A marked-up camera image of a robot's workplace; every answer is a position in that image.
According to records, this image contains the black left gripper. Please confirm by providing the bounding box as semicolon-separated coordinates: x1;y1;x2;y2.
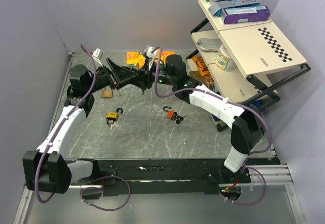
85;57;137;93

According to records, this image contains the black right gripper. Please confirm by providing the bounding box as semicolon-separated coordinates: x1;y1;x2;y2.
127;59;176;90

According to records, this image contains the large brass padlock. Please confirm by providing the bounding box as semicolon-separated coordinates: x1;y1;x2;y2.
101;89;113;99

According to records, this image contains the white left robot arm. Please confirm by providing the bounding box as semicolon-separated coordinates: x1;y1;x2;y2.
22;59;138;194

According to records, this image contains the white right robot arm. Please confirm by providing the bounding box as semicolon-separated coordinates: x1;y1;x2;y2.
131;54;270;183

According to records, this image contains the orange sponge pack stack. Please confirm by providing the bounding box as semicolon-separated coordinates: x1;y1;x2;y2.
126;51;176;70

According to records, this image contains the yellow padlock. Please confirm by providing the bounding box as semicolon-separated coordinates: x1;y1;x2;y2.
106;108;123;130

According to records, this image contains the orange padlock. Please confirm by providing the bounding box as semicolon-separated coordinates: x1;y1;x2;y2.
163;106;187;124

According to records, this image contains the orange snack bag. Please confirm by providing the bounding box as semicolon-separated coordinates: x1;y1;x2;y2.
191;56;211;77

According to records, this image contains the brown snack bag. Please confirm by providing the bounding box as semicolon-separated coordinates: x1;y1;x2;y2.
189;71;215;92

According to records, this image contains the silver foil pouch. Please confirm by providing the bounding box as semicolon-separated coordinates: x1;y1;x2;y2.
196;38;222;52

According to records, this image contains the grey R.O.C.S. toothpaste box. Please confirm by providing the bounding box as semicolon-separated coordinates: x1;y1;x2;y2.
208;0;261;16

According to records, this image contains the cream tiered shelf rack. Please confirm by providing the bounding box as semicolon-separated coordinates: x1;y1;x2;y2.
186;0;310;111

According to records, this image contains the purple toothpaste box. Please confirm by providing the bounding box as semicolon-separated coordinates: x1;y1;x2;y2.
220;6;271;24

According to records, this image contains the blue bag under shelf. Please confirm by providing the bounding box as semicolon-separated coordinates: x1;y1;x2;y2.
213;98;266;126

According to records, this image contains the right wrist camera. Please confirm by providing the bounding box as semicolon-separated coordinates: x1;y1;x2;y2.
142;45;158;61

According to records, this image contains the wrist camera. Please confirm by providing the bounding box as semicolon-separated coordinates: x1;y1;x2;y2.
91;48;103;67
142;45;158;61

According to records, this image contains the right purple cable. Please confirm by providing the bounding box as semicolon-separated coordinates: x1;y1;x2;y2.
153;46;273;206

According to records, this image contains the purple cable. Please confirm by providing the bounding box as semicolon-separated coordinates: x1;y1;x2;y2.
153;46;273;206
35;44;131;211

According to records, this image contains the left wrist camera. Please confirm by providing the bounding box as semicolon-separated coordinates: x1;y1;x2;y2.
91;48;103;67

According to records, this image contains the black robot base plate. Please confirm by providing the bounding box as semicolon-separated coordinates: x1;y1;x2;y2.
66;157;280;201

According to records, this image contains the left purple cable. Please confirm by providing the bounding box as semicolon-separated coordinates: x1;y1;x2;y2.
35;44;131;211

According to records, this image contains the aluminium rail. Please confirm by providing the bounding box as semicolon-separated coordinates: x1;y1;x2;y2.
14;165;305;223

